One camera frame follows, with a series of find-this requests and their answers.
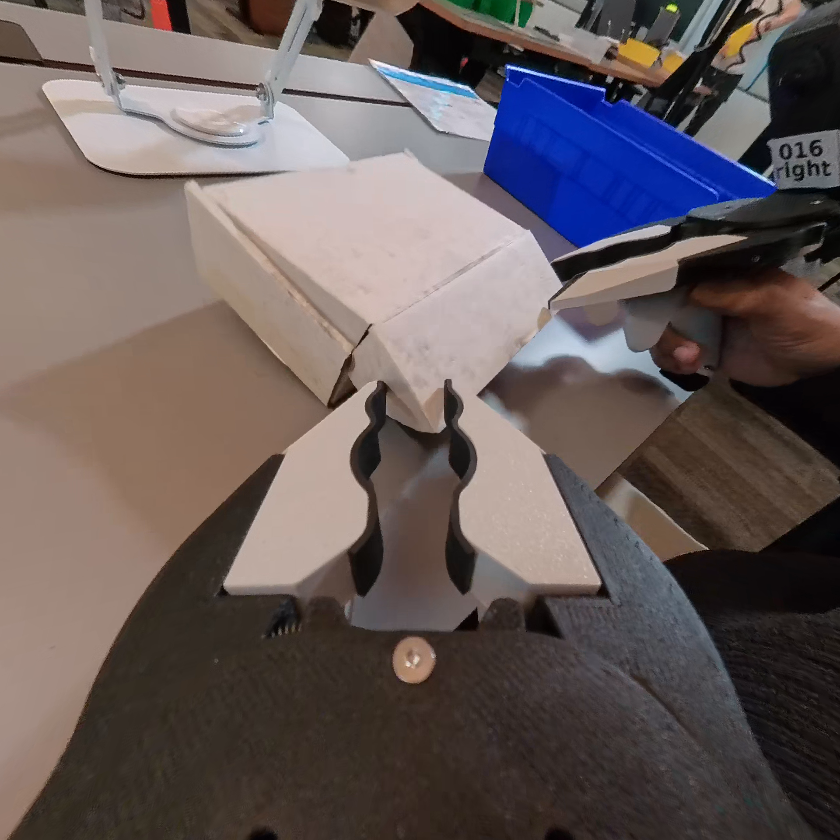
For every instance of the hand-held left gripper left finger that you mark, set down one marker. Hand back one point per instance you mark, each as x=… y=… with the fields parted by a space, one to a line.
x=302 y=518

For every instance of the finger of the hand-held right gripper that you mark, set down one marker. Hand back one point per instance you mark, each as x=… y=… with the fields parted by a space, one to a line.
x=623 y=246
x=630 y=279

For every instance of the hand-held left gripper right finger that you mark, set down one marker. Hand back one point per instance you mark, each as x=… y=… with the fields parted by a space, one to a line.
x=525 y=518

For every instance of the blue plastic bin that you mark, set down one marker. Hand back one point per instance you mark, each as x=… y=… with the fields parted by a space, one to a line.
x=590 y=164

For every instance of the white cardboard mailer box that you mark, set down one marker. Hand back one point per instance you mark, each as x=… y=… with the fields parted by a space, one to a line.
x=367 y=249

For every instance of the person's right forearm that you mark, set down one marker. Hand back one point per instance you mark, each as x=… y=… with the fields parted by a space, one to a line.
x=794 y=420

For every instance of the person's right hand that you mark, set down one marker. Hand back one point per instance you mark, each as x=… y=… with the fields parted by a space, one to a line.
x=781 y=328

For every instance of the black metal rack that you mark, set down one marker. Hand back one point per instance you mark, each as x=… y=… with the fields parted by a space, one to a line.
x=682 y=65

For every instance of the yellow storage bin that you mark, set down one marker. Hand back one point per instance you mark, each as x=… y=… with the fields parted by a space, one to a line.
x=646 y=54

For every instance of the background work table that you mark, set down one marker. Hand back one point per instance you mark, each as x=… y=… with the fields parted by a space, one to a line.
x=558 y=39

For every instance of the white leaflet with blue stripe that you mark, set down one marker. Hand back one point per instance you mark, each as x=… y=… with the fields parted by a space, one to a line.
x=439 y=98

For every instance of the green bin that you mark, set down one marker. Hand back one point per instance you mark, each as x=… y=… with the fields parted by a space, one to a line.
x=492 y=6

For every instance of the person's dark clothing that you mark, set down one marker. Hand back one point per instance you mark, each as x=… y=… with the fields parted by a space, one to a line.
x=774 y=656

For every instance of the orange cone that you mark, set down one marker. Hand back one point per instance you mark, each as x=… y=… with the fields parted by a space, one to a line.
x=161 y=13

